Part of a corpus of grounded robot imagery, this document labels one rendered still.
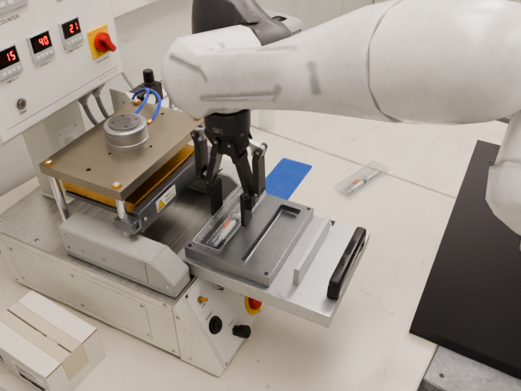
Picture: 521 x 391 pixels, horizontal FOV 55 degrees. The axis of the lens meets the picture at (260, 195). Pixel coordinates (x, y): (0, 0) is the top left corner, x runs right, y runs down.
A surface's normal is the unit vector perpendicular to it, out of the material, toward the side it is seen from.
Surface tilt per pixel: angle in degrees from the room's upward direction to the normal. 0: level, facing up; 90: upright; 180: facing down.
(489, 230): 43
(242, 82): 92
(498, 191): 76
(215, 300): 65
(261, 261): 0
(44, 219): 0
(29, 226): 0
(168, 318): 90
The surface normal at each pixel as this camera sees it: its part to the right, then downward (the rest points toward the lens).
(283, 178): 0.00, -0.78
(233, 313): 0.81, -0.08
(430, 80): -0.73, 0.22
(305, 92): 0.04, 0.60
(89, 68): 0.90, 0.28
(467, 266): -0.34, -0.20
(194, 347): -0.44, 0.56
